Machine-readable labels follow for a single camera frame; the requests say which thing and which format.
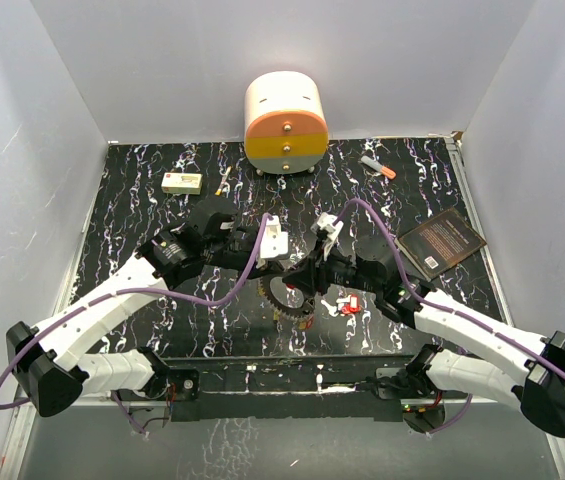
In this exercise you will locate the orange and grey marker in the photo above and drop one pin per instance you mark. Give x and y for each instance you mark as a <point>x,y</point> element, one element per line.
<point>378,167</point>

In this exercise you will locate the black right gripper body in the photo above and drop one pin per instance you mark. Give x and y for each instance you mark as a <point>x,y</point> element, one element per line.
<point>342,270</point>

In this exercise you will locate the yellow and white pen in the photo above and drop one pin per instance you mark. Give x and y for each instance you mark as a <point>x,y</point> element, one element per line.
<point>223,181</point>

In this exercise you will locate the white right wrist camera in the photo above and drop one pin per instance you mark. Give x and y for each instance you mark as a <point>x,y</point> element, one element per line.
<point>327,227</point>

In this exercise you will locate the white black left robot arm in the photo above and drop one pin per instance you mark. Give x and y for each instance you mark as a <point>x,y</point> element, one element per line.
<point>52,362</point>

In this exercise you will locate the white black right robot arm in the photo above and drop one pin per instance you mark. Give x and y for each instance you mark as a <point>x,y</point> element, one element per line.
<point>521,369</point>

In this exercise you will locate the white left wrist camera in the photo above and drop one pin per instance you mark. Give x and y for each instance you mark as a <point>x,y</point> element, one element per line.
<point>275,241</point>

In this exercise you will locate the round three-colour drawer cabinet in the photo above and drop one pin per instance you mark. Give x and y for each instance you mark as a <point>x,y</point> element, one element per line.
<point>285,127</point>

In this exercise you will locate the dark paperback book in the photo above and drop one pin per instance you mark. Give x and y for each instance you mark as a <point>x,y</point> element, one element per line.
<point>440,243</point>

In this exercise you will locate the white small cardboard box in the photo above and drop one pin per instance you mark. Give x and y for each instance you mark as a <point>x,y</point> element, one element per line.
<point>182,183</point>

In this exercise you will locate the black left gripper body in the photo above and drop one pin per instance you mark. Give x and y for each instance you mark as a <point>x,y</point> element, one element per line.
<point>231,253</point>

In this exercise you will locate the aluminium frame rail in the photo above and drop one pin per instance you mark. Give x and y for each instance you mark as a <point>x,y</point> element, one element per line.
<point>251,434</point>

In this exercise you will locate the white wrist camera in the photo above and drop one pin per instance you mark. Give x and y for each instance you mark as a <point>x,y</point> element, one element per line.
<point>275,241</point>
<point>327,227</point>

